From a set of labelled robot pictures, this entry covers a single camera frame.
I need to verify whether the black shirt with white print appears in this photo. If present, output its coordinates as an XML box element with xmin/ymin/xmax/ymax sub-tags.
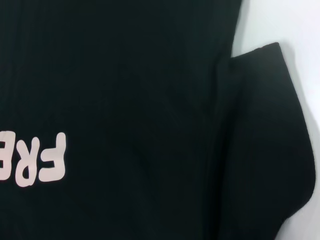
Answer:
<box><xmin>0</xmin><ymin>0</ymin><xmax>315</xmax><ymax>240</ymax></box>

